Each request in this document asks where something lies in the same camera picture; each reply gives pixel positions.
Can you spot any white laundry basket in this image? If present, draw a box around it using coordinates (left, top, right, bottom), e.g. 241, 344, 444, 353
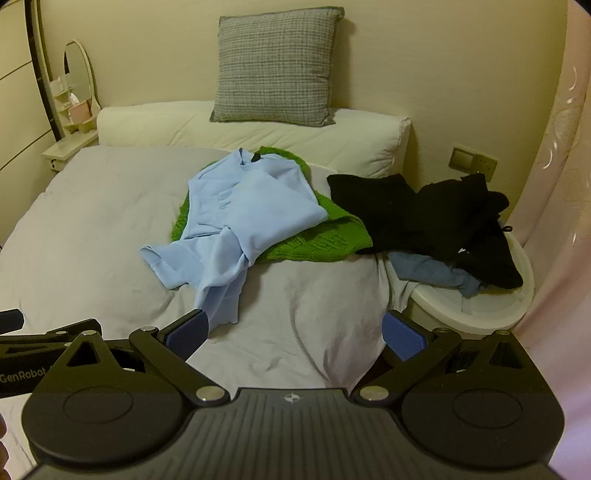
409, 224, 536, 330

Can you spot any grey checked pillow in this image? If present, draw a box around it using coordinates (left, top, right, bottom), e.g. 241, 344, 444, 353
210, 6, 346, 127

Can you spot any cream wardrobe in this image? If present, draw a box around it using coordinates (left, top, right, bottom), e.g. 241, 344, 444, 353
0, 0, 63, 174

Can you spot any light blue sweatshirt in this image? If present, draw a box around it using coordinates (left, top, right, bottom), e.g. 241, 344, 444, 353
139, 148, 329, 326

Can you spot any black garment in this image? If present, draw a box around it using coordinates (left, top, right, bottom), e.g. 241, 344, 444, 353
326, 173, 525, 291

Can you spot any small shelf organizer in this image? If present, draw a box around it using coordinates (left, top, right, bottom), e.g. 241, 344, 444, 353
51, 76, 93, 134

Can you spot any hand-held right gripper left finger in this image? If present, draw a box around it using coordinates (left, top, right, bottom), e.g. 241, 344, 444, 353
62, 310, 229, 407

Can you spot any blue-grey garment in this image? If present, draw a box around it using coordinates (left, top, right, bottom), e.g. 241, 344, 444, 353
390, 251, 485, 298

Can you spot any long white pillow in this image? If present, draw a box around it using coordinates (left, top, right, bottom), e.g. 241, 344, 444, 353
96, 100, 411, 178

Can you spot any white dressing table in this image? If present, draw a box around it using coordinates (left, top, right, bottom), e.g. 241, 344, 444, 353
41, 131, 100, 174

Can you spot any green knit sweater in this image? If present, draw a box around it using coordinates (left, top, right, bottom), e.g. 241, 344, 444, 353
171, 146, 374, 265

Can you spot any oval mirror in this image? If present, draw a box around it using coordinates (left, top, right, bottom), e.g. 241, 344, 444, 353
62, 39, 101, 116

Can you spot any beige wall socket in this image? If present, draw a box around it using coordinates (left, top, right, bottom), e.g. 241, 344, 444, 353
473, 154, 499, 181

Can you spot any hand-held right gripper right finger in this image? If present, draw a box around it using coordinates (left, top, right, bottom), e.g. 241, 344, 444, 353
353, 310, 532, 407

